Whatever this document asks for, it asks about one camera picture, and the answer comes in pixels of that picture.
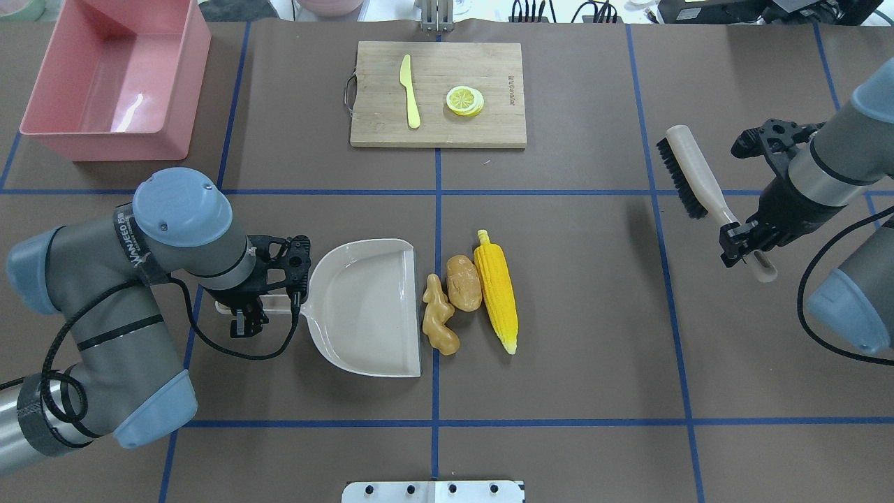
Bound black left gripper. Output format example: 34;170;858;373
227;235;311;340

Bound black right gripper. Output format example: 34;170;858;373
719;119;831;268

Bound beige brush black bristles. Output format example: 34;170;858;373
657;125;778;283

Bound beige plastic dustpan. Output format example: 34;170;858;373
215;239;423;378

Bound tan toy ginger root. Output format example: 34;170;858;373
421;273;460;356

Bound brown toy potato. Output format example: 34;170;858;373
445;255;483;312

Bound yellow toy corn cob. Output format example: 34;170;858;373
474;229;518;356

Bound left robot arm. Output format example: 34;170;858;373
2;168;311;475

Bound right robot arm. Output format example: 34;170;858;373
719;61;893;366

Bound pink plastic bin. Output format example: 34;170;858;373
20;1;212;162

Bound wooden cutting board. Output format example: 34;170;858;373
349;41;527;150

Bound yellow plastic toy knife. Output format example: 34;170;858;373
399;54;421;130

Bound yellow toy lemon slices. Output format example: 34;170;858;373
445;85;485;117

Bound dark grey cloth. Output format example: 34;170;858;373
198;0;279;22

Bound pink bowl with ice cubes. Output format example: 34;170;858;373
298;0;364;18

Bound green cup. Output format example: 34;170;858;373
1;0;47;22

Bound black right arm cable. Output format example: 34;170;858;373
797;206;894;366

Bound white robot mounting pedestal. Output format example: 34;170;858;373
341;480;527;502

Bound aluminium frame post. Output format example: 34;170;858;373
415;0;455;32

